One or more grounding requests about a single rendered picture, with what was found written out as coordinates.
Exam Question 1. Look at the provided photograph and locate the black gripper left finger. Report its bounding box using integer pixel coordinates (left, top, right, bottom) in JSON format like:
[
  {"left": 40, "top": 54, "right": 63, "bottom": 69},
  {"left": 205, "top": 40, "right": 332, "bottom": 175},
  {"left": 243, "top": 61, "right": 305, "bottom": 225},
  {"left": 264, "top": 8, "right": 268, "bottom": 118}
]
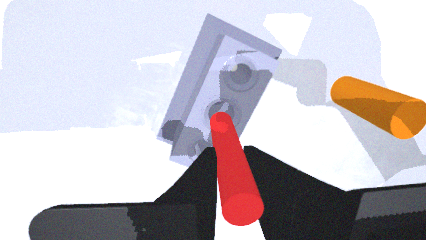
[{"left": 28, "top": 147, "right": 217, "bottom": 240}]

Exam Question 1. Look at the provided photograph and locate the orange cylinder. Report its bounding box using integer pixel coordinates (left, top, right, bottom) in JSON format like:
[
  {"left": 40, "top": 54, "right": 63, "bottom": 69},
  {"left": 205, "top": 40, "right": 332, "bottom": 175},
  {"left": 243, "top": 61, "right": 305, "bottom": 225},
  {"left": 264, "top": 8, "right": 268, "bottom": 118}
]
[{"left": 330, "top": 75, "right": 426, "bottom": 139}]

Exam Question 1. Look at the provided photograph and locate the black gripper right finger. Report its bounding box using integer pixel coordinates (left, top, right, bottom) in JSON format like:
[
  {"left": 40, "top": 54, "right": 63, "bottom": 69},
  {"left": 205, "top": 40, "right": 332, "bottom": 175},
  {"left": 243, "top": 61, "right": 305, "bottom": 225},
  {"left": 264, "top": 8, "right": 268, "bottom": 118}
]
[{"left": 243, "top": 145, "right": 426, "bottom": 240}]

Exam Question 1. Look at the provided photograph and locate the red peg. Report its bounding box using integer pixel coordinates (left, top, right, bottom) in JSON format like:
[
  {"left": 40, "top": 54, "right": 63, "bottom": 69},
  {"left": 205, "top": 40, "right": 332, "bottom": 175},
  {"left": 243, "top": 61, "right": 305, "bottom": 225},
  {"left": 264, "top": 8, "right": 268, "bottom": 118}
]
[{"left": 210, "top": 112, "right": 264, "bottom": 226}]

